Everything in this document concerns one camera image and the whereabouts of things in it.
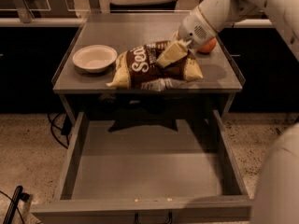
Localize black floor cables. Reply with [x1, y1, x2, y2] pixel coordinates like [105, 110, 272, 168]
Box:
[47, 112, 71, 150]

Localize brown sea salt chip bag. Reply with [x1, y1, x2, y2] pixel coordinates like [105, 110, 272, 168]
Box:
[107, 40, 203, 91]

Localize orange fruit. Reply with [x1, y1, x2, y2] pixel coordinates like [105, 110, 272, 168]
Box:
[198, 38, 217, 54]

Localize white paper bowl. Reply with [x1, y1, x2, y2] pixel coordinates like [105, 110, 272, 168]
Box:
[72, 45, 118, 73]

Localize white horizontal rail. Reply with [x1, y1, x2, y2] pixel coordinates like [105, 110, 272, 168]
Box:
[0, 18, 274, 28]

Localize grey open top drawer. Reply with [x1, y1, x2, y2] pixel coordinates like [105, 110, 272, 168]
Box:
[32, 110, 251, 224]

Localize black drawer handle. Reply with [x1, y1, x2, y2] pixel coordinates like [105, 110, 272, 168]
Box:
[134, 212, 173, 224]

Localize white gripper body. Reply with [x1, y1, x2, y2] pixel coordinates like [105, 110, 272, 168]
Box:
[178, 7, 216, 49]

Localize black stand bottom left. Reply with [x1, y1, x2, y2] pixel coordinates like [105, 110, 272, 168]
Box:
[1, 186, 30, 224]

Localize grey counter cabinet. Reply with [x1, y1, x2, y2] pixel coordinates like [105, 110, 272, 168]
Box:
[53, 12, 245, 123]

